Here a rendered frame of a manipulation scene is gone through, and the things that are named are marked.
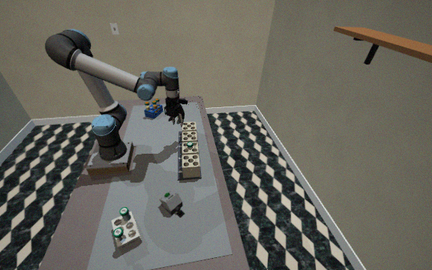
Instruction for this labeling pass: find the grey bench mat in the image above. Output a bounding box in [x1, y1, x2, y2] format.
[87, 102, 233, 270]

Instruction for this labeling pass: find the beige bucket adapter with holes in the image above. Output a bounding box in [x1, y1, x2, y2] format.
[182, 154, 200, 178]
[182, 121, 197, 132]
[182, 131, 197, 143]
[182, 142, 199, 155]

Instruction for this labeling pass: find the blue tube rack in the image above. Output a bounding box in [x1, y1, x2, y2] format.
[144, 105, 163, 119]

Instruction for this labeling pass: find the white tube rack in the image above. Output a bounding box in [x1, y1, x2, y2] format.
[112, 211, 142, 253]

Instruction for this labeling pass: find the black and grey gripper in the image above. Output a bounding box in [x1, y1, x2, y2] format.
[164, 96, 185, 127]

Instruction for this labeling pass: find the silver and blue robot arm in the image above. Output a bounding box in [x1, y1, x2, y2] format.
[45, 29, 180, 161]

